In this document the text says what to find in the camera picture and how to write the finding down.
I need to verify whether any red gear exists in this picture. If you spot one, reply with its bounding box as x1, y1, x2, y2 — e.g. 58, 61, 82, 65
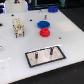
40, 28, 50, 37

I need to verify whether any blue gear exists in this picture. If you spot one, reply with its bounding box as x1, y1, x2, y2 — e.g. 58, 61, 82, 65
37, 21, 50, 29

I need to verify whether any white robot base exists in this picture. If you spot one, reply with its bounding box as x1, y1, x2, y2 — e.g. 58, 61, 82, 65
5, 0, 27, 13

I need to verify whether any beige connector block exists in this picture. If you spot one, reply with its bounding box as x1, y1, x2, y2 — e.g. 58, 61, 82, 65
13, 18, 24, 37

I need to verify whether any blue object at back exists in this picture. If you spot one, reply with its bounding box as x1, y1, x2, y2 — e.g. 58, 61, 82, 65
48, 6, 58, 13

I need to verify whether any metal base plate black border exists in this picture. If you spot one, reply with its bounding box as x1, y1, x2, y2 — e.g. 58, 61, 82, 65
26, 46, 66, 67

